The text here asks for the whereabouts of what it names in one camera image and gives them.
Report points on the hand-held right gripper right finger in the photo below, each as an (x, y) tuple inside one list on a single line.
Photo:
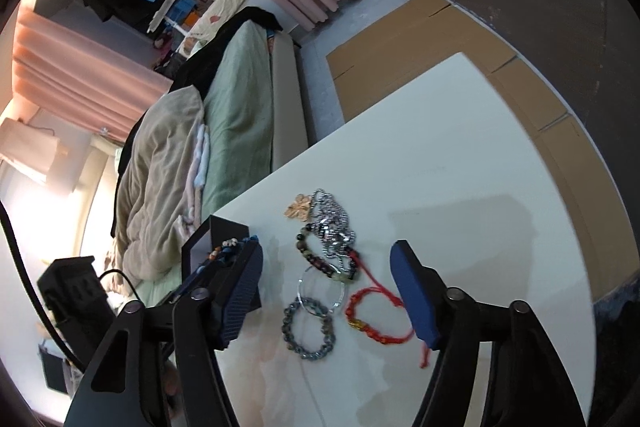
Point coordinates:
[(415, 302)]

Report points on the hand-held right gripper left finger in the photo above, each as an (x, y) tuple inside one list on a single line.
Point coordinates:
[(239, 297)]

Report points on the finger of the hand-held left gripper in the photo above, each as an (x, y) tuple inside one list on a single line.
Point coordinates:
[(192, 278)]

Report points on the black jewelry box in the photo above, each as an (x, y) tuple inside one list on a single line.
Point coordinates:
[(216, 229)]

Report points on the clear glass bangle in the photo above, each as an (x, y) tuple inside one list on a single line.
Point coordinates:
[(322, 289)]

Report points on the beige blanket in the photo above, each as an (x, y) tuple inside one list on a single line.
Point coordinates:
[(160, 187)]

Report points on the gold flower brooch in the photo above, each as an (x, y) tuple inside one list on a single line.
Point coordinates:
[(298, 206)]

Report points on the bed with green sheet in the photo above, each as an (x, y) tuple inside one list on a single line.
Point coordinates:
[(240, 107)]

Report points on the flattened cardboard sheets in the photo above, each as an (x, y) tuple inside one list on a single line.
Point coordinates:
[(545, 117)]

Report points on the black clothing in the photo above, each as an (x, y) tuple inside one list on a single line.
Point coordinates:
[(210, 52)]

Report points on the floral printed cloth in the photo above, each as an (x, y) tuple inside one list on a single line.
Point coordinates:
[(220, 4)]

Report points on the white wall unit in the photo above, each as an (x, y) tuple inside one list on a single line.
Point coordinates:
[(32, 152)]

